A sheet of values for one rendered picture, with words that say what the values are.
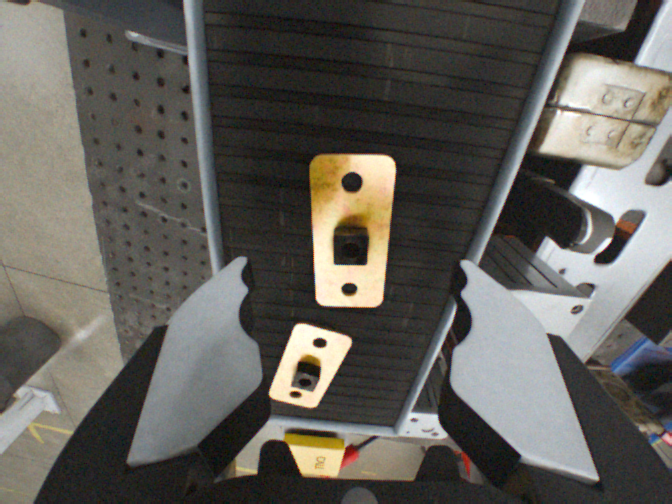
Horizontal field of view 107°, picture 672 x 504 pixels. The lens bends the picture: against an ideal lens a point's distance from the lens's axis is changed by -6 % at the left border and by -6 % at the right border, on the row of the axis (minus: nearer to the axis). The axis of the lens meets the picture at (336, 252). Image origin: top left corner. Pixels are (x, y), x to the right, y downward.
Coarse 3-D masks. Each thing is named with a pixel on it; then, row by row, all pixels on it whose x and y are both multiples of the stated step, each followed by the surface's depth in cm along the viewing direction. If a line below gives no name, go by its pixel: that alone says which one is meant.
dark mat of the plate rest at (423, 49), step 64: (256, 0) 9; (320, 0) 9; (384, 0) 9; (448, 0) 9; (512, 0) 9; (256, 64) 10; (320, 64) 10; (384, 64) 10; (448, 64) 10; (512, 64) 10; (256, 128) 11; (320, 128) 11; (384, 128) 11; (448, 128) 11; (512, 128) 11; (256, 192) 13; (448, 192) 12; (256, 256) 14; (448, 256) 14; (256, 320) 17; (320, 320) 17; (384, 320) 16; (384, 384) 19
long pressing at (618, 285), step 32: (640, 32) 21; (640, 64) 22; (640, 160) 26; (576, 192) 27; (608, 192) 28; (640, 192) 27; (640, 224) 29; (544, 256) 31; (576, 256) 31; (640, 256) 31; (608, 288) 34; (640, 288) 33; (608, 320) 36; (576, 352) 39
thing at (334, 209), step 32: (320, 160) 12; (352, 160) 12; (384, 160) 12; (320, 192) 12; (352, 192) 12; (384, 192) 12; (320, 224) 13; (352, 224) 13; (384, 224) 13; (320, 256) 14; (352, 256) 13; (384, 256) 14; (320, 288) 15
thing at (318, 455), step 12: (288, 444) 25; (300, 444) 25; (312, 444) 25; (324, 444) 25; (336, 444) 25; (300, 456) 25; (312, 456) 25; (324, 456) 25; (336, 456) 25; (300, 468) 27; (312, 468) 27; (324, 468) 26; (336, 468) 26
